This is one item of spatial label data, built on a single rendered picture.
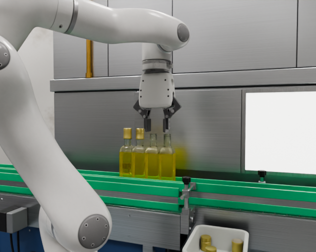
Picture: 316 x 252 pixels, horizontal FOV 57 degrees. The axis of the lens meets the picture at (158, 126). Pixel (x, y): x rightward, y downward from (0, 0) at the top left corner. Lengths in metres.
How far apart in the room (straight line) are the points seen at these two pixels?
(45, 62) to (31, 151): 3.19
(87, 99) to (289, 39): 0.93
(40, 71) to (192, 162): 2.83
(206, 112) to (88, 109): 0.59
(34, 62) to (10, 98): 3.24
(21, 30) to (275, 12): 0.95
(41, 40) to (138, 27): 3.16
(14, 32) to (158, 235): 0.77
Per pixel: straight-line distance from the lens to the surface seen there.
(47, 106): 3.75
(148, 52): 0.83
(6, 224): 1.34
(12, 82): 0.58
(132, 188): 1.09
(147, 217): 1.07
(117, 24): 0.75
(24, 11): 0.68
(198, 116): 1.24
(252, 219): 1.10
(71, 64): 1.56
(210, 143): 1.24
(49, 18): 0.70
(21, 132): 0.63
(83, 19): 0.72
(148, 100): 0.84
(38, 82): 3.79
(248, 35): 1.29
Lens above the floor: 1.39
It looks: 2 degrees down
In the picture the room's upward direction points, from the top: straight up
